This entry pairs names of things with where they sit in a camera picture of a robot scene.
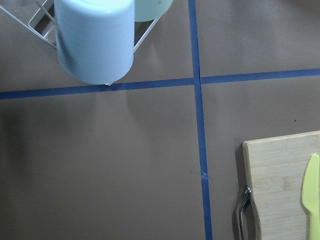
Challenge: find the clear cup rack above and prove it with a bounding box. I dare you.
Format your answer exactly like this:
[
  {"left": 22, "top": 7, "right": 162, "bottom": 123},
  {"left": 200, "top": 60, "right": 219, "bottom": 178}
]
[{"left": 0, "top": 0, "right": 161, "bottom": 87}]

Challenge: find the light blue cup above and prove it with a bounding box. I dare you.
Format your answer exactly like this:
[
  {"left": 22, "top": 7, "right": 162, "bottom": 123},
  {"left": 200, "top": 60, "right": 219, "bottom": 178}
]
[{"left": 54, "top": 0, "right": 135, "bottom": 85}]

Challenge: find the yellow plastic knife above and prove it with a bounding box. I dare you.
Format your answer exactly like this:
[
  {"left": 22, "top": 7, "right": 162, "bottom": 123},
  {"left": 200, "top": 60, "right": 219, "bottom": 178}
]
[{"left": 301, "top": 154, "right": 320, "bottom": 240}]

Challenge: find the bamboo cutting board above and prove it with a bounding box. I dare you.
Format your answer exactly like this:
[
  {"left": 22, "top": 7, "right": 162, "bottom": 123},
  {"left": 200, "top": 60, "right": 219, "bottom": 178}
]
[{"left": 237, "top": 131, "right": 320, "bottom": 240}]

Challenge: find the mint green cup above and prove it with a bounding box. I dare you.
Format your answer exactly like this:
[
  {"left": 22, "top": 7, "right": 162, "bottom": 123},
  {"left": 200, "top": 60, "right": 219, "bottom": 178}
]
[{"left": 134, "top": 0, "right": 173, "bottom": 22}]

